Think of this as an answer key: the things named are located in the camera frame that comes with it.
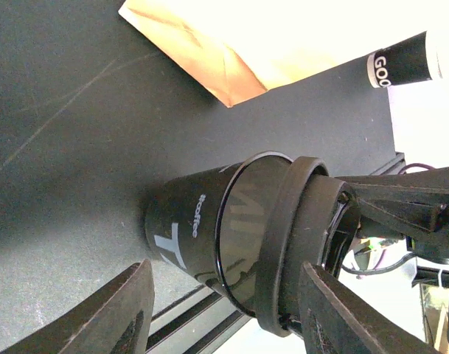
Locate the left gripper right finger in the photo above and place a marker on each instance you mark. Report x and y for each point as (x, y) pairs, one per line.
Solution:
(336, 320)

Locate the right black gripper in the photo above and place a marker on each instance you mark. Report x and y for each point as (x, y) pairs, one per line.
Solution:
(428, 219)

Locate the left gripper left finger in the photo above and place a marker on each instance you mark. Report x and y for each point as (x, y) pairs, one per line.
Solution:
(114, 319)

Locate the black plastic cup lid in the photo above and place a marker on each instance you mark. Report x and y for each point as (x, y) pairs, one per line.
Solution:
(314, 219)

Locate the black coffee cup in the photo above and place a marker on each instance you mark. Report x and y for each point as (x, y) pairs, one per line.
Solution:
(211, 224)

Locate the orange paper bag white handles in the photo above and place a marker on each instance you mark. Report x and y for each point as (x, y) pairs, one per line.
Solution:
(239, 50)

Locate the right stack paper cups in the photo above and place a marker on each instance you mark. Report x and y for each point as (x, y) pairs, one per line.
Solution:
(420, 58)

